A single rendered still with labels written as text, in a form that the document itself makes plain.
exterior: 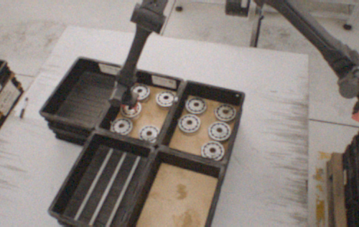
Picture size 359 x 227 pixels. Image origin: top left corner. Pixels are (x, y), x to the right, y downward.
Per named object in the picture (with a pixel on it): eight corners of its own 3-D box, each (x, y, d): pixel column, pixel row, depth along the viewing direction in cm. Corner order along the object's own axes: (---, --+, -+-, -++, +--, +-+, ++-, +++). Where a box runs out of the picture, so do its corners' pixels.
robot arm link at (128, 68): (169, 12, 109) (138, -2, 107) (164, 24, 106) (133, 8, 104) (138, 80, 145) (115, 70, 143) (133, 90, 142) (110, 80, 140)
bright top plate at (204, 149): (204, 139, 150) (204, 138, 149) (226, 145, 147) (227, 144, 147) (197, 157, 144) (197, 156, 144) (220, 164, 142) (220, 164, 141)
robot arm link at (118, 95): (138, 75, 140) (119, 67, 139) (129, 97, 134) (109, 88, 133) (132, 89, 150) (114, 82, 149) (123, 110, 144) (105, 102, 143)
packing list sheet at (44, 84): (38, 72, 202) (38, 71, 202) (72, 77, 198) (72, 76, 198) (11, 114, 184) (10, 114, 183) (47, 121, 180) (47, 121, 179)
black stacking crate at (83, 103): (84, 71, 185) (78, 56, 176) (133, 82, 178) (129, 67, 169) (47, 127, 164) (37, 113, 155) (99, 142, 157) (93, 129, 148)
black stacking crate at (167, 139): (186, 94, 171) (185, 80, 162) (243, 108, 165) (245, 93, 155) (159, 159, 150) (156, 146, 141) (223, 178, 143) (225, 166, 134)
